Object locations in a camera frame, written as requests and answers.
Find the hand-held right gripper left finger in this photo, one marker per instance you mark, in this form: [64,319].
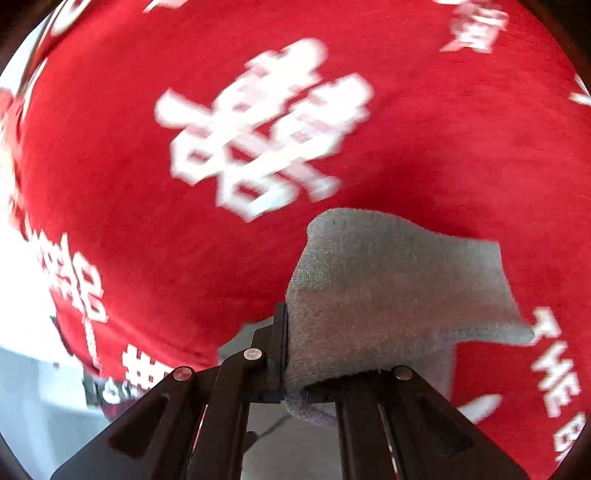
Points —
[276,369]

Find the red printed blanket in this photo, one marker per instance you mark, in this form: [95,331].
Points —
[138,207]

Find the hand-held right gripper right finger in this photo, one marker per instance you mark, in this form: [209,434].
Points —
[369,415]

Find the grey towel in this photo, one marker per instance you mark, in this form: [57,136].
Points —
[383,295]

